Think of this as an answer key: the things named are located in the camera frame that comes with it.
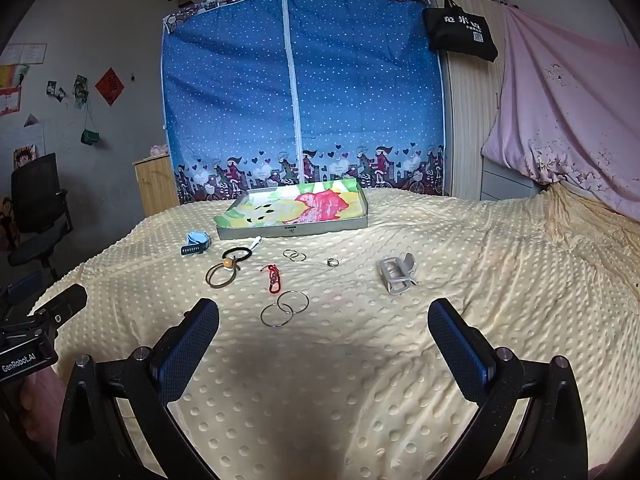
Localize person's left hand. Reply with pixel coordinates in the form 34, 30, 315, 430
15, 372, 68, 443

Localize blue dotted fabric wardrobe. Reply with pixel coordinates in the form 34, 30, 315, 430
160, 0, 446, 204

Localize red string bracelet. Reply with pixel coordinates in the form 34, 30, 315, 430
259, 263, 286, 295

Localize red bordered wall certificate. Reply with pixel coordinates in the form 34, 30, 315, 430
0, 87, 24, 117

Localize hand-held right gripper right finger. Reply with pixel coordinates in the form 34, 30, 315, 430
426, 298, 588, 480

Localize grey claw hair clip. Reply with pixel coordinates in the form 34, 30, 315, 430
377, 253, 419, 297

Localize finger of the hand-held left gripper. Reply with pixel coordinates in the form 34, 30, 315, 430
31, 283, 89, 323
0, 270, 44, 307

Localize black office chair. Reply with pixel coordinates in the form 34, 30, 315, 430
7, 152, 76, 281

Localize red diamond wall decoration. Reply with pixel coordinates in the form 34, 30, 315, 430
94, 65, 126, 107

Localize white framed certificates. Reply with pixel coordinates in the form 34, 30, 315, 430
0, 42, 49, 66

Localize colourful printed tray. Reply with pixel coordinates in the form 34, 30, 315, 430
215, 177, 370, 242

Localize large silver hoop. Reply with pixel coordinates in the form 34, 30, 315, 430
276, 290, 310, 316
259, 302, 293, 330

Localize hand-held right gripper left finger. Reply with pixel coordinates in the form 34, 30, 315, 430
56, 298, 221, 480

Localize light wooden wardrobe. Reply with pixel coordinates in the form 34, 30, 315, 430
426, 0, 547, 204

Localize pink floral sheet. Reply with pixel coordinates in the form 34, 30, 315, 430
480, 0, 640, 222

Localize small green bag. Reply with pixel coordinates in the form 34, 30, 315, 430
79, 102, 101, 146

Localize cream dotted blanket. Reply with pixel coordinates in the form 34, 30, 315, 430
30, 180, 640, 480

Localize green wall photos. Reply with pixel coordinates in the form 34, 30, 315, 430
72, 74, 91, 111

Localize cartoon figures poster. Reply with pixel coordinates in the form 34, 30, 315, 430
0, 195, 21, 252

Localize small wooden cabinet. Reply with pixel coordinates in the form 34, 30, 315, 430
132, 153, 181, 217

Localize orange yellow wall certificate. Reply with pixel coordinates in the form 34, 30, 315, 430
0, 63, 31, 89

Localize brown hair tie orange bead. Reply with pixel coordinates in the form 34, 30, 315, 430
205, 257, 242, 290

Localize black tote bag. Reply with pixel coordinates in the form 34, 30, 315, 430
422, 0, 499, 64

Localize cartoon face poster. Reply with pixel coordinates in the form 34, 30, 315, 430
12, 143, 39, 166

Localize blue wristwatch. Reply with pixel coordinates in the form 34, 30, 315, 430
180, 230, 211, 256

